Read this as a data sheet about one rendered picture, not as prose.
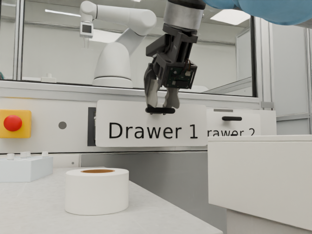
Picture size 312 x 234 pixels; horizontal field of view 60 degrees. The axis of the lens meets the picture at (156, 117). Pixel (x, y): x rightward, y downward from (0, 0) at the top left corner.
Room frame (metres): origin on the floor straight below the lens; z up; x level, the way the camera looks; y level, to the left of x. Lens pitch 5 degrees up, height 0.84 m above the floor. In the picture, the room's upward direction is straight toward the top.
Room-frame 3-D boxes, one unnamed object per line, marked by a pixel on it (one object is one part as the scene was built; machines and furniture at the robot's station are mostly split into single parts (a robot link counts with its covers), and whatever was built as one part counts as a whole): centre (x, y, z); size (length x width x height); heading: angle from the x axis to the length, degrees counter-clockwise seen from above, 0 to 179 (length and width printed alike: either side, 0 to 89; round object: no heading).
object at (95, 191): (0.31, 0.07, 0.78); 0.07 x 0.07 x 0.04
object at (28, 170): (0.55, 0.27, 0.78); 0.12 x 0.08 x 0.04; 3
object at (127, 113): (0.68, 0.00, 0.87); 0.29 x 0.02 x 0.11; 111
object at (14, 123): (0.66, 0.35, 0.88); 0.04 x 0.03 x 0.04; 111
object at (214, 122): (0.93, -0.24, 0.87); 0.29 x 0.02 x 0.11; 111
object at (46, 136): (1.29, 0.19, 0.87); 1.02 x 0.95 x 0.14; 111
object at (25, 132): (0.69, 0.36, 0.88); 0.07 x 0.05 x 0.07; 111
